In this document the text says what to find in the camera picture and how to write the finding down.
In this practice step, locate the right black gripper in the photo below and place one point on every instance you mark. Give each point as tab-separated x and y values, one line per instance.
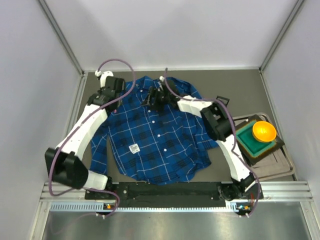
150	99

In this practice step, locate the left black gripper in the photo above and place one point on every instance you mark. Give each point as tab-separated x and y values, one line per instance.
97	99

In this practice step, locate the blue plaid button shirt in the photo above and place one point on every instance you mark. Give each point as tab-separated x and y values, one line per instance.
173	144

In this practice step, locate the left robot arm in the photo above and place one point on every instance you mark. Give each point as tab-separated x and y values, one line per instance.
64	162

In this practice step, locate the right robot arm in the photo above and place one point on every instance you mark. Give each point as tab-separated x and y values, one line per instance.
220	127

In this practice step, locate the white paper tag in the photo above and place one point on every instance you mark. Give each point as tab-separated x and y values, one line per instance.
134	148

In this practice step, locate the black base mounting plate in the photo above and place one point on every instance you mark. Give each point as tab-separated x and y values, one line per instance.
179	195

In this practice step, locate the green square tray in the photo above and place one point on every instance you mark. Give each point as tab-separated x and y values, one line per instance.
253	150

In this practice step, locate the orange plastic bowl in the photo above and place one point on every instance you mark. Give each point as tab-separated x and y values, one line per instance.
264	131

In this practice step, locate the metal baking tray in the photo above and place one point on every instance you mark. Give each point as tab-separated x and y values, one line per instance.
276	165

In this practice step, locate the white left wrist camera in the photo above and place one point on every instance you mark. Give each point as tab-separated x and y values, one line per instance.
102	76

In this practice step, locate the small black frame stand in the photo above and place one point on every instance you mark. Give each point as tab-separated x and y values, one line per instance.
224	100

